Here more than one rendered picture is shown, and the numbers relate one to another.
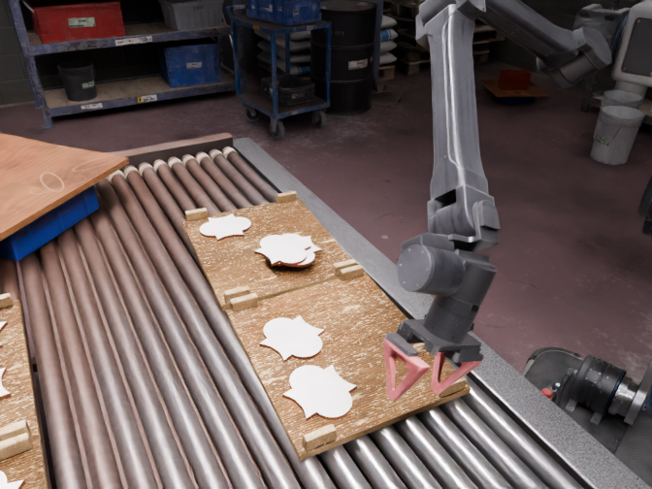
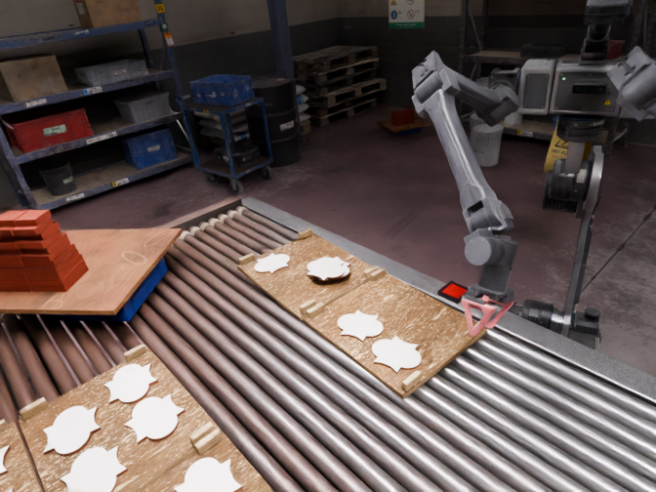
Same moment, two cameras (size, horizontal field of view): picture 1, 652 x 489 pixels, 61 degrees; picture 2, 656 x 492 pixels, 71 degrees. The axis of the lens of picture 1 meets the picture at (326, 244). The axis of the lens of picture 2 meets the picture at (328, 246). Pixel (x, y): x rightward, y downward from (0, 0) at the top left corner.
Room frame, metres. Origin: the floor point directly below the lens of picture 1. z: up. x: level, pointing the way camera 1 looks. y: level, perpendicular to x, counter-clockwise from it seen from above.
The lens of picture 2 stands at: (-0.16, 0.31, 1.83)
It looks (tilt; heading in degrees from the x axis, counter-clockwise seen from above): 31 degrees down; 350
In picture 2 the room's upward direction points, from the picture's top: 6 degrees counter-clockwise
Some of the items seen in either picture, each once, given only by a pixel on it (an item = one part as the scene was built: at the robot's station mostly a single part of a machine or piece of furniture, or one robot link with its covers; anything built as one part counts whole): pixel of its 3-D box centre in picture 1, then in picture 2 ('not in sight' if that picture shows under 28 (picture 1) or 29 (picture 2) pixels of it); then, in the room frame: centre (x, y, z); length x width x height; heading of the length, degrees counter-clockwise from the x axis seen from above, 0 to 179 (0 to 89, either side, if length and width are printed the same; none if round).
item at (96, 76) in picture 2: not in sight; (111, 72); (5.22, 1.45, 1.16); 0.60 x 0.40 x 0.15; 123
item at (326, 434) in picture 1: (319, 437); (411, 381); (0.60, 0.00, 0.95); 0.06 x 0.02 x 0.03; 116
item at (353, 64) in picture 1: (342, 56); (272, 122); (5.11, -0.11, 0.44); 0.59 x 0.59 x 0.88
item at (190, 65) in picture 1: (188, 60); (147, 145); (5.34, 1.34, 0.32); 0.50 x 0.41 x 0.37; 117
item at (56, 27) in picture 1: (77, 17); (48, 127); (4.87, 2.11, 0.78); 0.66 x 0.45 x 0.28; 121
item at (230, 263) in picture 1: (265, 245); (307, 270); (1.21, 0.16, 0.93); 0.41 x 0.35 x 0.02; 25
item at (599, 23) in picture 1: (586, 43); (499, 94); (1.21, -0.54, 1.45); 0.09 x 0.08 x 0.12; 51
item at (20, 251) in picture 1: (15, 207); (106, 282); (1.31, 0.85, 0.97); 0.31 x 0.31 x 0.10; 70
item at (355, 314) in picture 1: (338, 347); (391, 325); (0.83, -0.03, 0.93); 0.41 x 0.35 x 0.02; 26
